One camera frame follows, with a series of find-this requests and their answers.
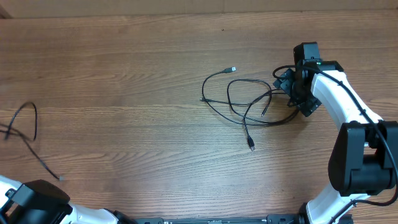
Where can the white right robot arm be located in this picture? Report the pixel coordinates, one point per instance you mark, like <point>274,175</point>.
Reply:
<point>363,162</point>

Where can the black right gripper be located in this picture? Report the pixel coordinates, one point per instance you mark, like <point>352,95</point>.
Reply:
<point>310,105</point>

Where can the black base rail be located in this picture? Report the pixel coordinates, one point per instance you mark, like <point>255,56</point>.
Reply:
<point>270,219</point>

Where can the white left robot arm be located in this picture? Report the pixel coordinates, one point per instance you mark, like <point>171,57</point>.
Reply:
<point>39,201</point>

